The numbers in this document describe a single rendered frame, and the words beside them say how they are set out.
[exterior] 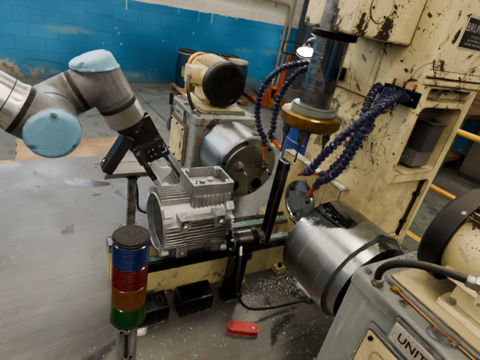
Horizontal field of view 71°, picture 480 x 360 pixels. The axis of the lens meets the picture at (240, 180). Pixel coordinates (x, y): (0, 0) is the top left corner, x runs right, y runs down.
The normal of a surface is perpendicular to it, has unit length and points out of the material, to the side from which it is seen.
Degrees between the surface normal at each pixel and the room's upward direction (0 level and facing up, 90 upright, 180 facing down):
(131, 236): 0
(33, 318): 0
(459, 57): 90
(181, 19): 90
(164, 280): 90
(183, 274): 90
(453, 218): 55
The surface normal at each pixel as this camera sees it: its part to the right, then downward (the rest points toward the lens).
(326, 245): -0.56, -0.50
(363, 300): -0.87, 0.07
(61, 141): 0.51, 0.51
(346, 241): -0.31, -0.70
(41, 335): 0.18, -0.87
